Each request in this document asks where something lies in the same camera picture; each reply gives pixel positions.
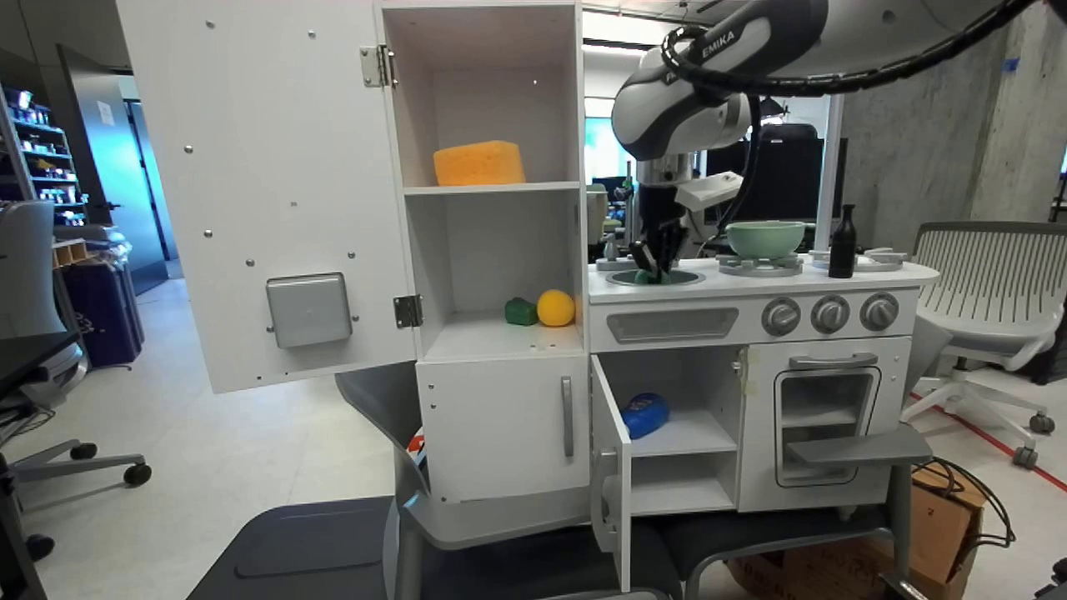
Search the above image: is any black cable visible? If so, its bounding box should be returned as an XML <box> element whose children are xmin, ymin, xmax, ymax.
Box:
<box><xmin>912</xmin><ymin>456</ymin><xmax>1017</xmax><ymax>553</ymax></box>

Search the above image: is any grey oven door handle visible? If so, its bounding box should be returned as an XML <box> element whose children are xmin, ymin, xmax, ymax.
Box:
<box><xmin>789</xmin><ymin>352</ymin><xmax>879</xmax><ymax>371</ymax></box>

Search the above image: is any small white cabinet door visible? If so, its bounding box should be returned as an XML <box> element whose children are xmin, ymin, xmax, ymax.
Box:
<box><xmin>414</xmin><ymin>354</ymin><xmax>592</xmax><ymax>504</ymax></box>

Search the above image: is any white under-sink door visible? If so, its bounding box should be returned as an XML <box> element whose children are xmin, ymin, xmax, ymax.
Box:
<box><xmin>589</xmin><ymin>356</ymin><xmax>634</xmax><ymax>593</ymax></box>

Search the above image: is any toy sink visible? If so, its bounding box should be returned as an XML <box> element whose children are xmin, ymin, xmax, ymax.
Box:
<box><xmin>605</xmin><ymin>267</ymin><xmax>706</xmax><ymax>289</ymax></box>

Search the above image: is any black bottle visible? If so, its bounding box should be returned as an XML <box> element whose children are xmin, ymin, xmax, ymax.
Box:
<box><xmin>828</xmin><ymin>203</ymin><xmax>859</xmax><ymax>280</ymax></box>

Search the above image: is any black monitor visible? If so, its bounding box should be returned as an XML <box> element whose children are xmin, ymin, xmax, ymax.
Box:
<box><xmin>704</xmin><ymin>123</ymin><xmax>849</xmax><ymax>224</ymax></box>

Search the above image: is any blue bottle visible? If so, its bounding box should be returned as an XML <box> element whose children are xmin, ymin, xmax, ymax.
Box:
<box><xmin>620</xmin><ymin>392</ymin><xmax>671</xmax><ymax>441</ymax></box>

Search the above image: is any grey toy burner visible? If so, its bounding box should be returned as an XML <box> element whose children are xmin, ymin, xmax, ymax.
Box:
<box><xmin>718</xmin><ymin>253</ymin><xmax>804</xmax><ymax>278</ymax></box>
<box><xmin>811</xmin><ymin>247</ymin><xmax>907</xmax><ymax>273</ymax></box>

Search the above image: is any toy oven door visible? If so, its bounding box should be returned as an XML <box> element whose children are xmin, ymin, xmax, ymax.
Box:
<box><xmin>774</xmin><ymin>366</ymin><xmax>883</xmax><ymax>489</ymax></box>

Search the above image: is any white office chair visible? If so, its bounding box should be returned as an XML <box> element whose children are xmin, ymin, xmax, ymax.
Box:
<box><xmin>902</xmin><ymin>220</ymin><xmax>1067</xmax><ymax>469</ymax></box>

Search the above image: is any grey stove knob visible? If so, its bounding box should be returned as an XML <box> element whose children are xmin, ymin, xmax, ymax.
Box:
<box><xmin>859</xmin><ymin>292</ymin><xmax>899</xmax><ymax>333</ymax></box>
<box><xmin>811</xmin><ymin>295</ymin><xmax>851</xmax><ymax>335</ymax></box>
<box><xmin>762</xmin><ymin>297</ymin><xmax>802</xmax><ymax>338</ymax></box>

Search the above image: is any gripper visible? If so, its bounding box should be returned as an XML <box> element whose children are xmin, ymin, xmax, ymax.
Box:
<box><xmin>629</xmin><ymin>184</ymin><xmax>691</xmax><ymax>283</ymax></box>

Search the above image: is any grey square door handle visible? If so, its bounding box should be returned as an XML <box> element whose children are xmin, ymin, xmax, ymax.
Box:
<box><xmin>266</xmin><ymin>272</ymin><xmax>353</xmax><ymax>350</ymax></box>

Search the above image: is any orange sponge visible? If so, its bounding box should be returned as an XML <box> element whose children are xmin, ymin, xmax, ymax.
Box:
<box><xmin>433</xmin><ymin>140</ymin><xmax>528</xmax><ymax>188</ymax></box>

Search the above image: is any grey office chair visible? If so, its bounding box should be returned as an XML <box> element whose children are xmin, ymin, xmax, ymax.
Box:
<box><xmin>0</xmin><ymin>199</ymin><xmax>153</xmax><ymax>489</ymax></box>

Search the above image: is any yellow ball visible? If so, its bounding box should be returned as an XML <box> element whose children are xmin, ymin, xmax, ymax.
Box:
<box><xmin>536</xmin><ymin>288</ymin><xmax>577</xmax><ymax>328</ymax></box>

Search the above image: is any shelf with goods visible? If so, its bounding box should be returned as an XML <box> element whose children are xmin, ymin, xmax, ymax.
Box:
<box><xmin>0</xmin><ymin>82</ymin><xmax>89</xmax><ymax>228</ymax></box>

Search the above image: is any white pole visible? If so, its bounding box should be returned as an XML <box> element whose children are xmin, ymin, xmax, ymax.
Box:
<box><xmin>814</xmin><ymin>93</ymin><xmax>845</xmax><ymax>253</ymax></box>

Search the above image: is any cardboard box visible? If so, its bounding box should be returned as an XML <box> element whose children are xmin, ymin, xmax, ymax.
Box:
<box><xmin>728</xmin><ymin>461</ymin><xmax>987</xmax><ymax>600</ymax></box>

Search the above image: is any dark blue suitcase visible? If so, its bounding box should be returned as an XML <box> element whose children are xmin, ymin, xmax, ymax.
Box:
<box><xmin>62</xmin><ymin>257</ymin><xmax>146</xmax><ymax>369</ymax></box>

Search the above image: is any light green bowl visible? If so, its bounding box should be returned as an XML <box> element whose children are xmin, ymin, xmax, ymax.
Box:
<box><xmin>724</xmin><ymin>219</ymin><xmax>816</xmax><ymax>260</ymax></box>

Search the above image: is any white toy kitchen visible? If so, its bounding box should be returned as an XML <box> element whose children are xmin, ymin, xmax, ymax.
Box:
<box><xmin>117</xmin><ymin>0</ymin><xmax>941</xmax><ymax>594</ymax></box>

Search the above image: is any tall white cabinet door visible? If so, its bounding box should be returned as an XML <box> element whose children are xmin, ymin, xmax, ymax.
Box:
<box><xmin>117</xmin><ymin>0</ymin><xmax>418</xmax><ymax>394</ymax></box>

